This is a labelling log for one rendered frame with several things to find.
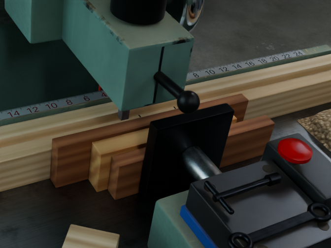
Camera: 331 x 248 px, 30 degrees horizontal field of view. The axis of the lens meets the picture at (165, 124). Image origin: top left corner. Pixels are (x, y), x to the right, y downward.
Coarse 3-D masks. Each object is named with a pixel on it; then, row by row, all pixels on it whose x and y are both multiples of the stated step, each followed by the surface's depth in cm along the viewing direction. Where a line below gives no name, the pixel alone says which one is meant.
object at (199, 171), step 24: (168, 120) 58; (192, 120) 58; (216, 120) 60; (168, 144) 59; (192, 144) 60; (216, 144) 63; (144, 168) 60; (168, 168) 61; (192, 168) 59; (216, 168) 59; (144, 192) 62
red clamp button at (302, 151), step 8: (280, 144) 53; (288, 144) 53; (296, 144) 53; (304, 144) 53; (280, 152) 52; (288, 152) 52; (296, 152) 52; (304, 152) 52; (312, 152) 53; (288, 160) 52; (296, 160) 52; (304, 160) 52
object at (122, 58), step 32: (64, 0) 62; (96, 0) 59; (64, 32) 64; (96, 32) 57; (128, 32) 55; (160, 32) 56; (96, 64) 59; (128, 64) 54; (160, 64) 56; (128, 96) 56; (160, 96) 58
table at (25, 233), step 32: (288, 128) 76; (256, 160) 70; (0, 192) 60; (32, 192) 61; (64, 192) 62; (96, 192) 62; (0, 224) 57; (32, 224) 58; (64, 224) 58; (96, 224) 59; (128, 224) 60
